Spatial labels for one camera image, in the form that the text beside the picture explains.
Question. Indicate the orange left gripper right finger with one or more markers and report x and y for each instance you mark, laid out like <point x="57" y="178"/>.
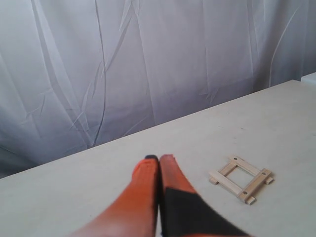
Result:
<point x="183" y="212"/>

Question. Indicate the white backdrop cloth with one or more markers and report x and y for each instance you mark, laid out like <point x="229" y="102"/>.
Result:
<point x="75" y="74"/>

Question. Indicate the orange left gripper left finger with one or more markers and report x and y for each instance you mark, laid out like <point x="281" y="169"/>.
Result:
<point x="134" y="212"/>

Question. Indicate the wooden stick with holes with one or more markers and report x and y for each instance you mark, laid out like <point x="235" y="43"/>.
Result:
<point x="252" y="188"/>
<point x="235" y="174"/>

